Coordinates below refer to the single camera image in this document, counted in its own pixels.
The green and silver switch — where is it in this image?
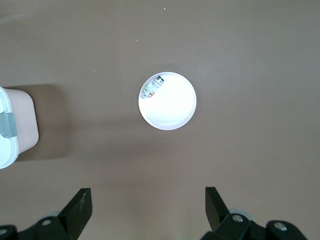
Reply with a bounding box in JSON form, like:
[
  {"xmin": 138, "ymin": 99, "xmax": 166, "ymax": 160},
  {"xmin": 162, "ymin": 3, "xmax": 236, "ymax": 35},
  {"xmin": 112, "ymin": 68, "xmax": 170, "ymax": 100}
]
[{"xmin": 142, "ymin": 77, "xmax": 166, "ymax": 100}]

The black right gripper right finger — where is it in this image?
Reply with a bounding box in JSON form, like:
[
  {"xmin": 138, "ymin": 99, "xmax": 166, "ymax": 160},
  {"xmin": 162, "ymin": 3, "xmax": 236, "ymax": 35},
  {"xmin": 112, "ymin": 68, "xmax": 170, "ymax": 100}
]
[{"xmin": 202, "ymin": 186, "xmax": 261, "ymax": 240}]

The grey box latch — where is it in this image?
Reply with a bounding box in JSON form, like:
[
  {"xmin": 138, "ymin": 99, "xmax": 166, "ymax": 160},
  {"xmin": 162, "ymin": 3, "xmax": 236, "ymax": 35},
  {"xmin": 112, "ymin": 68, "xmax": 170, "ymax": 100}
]
[{"xmin": 0, "ymin": 112, "xmax": 18, "ymax": 139}]

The white lidded storage box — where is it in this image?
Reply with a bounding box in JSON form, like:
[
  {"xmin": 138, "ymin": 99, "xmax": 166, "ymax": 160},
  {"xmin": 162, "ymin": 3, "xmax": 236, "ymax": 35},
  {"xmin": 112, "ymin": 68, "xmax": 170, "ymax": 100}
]
[{"xmin": 0, "ymin": 86, "xmax": 40, "ymax": 170}]

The pink round plate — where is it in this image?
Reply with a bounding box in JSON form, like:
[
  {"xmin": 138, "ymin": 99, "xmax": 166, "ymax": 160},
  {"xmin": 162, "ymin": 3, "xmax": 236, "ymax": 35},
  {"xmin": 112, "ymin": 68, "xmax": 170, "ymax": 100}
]
[{"xmin": 138, "ymin": 71, "xmax": 197, "ymax": 131}]

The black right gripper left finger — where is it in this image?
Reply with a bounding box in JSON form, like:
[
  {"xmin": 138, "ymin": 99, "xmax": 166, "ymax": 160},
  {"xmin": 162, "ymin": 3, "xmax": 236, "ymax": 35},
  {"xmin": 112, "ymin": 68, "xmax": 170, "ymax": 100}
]
[{"xmin": 33, "ymin": 187, "xmax": 94, "ymax": 240}]

